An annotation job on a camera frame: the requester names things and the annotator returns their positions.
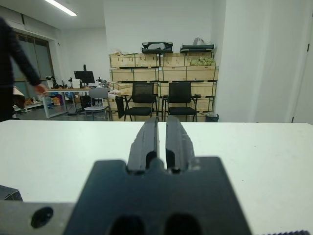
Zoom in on black trash bin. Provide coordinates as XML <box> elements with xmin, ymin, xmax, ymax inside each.
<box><xmin>205</xmin><ymin>112</ymin><xmax>220</xmax><ymax>122</ymax></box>

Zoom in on grey plastic chair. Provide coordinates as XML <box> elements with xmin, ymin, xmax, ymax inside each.
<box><xmin>84</xmin><ymin>88</ymin><xmax>110</xmax><ymax>121</ymax></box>

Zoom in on black mesh office chair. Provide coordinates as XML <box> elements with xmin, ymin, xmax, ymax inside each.
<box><xmin>115</xmin><ymin>82</ymin><xmax>159</xmax><ymax>122</ymax></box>
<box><xmin>162</xmin><ymin>82</ymin><xmax>199</xmax><ymax>122</ymax></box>

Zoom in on colourful bags pile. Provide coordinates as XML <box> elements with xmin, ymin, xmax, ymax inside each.
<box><xmin>51</xmin><ymin>95</ymin><xmax>65</xmax><ymax>106</ymax></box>

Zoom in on person in dark sweater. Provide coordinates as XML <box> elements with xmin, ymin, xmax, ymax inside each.
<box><xmin>0</xmin><ymin>16</ymin><xmax>41</xmax><ymax>122</ymax></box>

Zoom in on white plastic bag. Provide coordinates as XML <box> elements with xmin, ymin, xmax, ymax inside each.
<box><xmin>193</xmin><ymin>37</ymin><xmax>211</xmax><ymax>46</ymax></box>

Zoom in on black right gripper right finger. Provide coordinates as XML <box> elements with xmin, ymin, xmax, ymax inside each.
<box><xmin>165</xmin><ymin>116</ymin><xmax>197</xmax><ymax>172</ymax></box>

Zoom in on person hand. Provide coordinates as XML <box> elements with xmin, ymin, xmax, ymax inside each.
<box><xmin>34</xmin><ymin>84</ymin><xmax>49</xmax><ymax>95</ymax></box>

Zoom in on flat black case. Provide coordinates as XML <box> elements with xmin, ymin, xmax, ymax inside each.
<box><xmin>180</xmin><ymin>43</ymin><xmax>216</xmax><ymax>53</ymax></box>

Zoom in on black computer monitor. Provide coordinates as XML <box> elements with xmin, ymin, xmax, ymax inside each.
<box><xmin>74</xmin><ymin>64</ymin><xmax>95</xmax><ymax>88</ymax></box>

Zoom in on ceiling light strip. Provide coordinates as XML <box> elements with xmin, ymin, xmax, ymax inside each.
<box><xmin>45</xmin><ymin>0</ymin><xmax>78</xmax><ymax>17</ymax></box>

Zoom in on black computer tower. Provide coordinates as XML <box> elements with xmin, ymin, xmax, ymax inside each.
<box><xmin>80</xmin><ymin>95</ymin><xmax>91</xmax><ymax>114</ymax></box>

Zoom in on brown bag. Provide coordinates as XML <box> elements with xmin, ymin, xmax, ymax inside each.
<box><xmin>12</xmin><ymin>85</ymin><xmax>26</xmax><ymax>110</ymax></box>

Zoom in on white desk wooden top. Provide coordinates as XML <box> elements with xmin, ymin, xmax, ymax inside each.
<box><xmin>42</xmin><ymin>87</ymin><xmax>110</xmax><ymax>119</ymax></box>

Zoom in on white door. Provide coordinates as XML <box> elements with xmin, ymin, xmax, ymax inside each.
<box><xmin>291</xmin><ymin>36</ymin><xmax>313</xmax><ymax>124</ymax></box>

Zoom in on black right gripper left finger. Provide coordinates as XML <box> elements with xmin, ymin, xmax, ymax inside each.
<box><xmin>127</xmin><ymin>117</ymin><xmax>160</xmax><ymax>172</ymax></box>

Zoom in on black case with grey contents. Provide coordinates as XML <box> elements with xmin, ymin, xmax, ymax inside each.
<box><xmin>141</xmin><ymin>41</ymin><xmax>174</xmax><ymax>54</ymax></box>

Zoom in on window with brown frame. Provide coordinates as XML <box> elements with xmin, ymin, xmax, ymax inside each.
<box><xmin>11</xmin><ymin>31</ymin><xmax>55</xmax><ymax>83</ymax></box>

